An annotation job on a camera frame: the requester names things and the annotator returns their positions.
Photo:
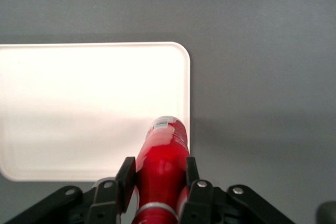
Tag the red coke bottle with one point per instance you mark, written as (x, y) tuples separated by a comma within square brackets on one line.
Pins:
[(162, 171)]

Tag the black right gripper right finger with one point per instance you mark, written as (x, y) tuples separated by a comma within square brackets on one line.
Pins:
[(195, 190)]

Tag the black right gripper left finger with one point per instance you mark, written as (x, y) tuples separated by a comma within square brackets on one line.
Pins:
[(126, 182)]

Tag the pale pink plastic tray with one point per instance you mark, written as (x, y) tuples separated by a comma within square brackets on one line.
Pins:
[(86, 108)]

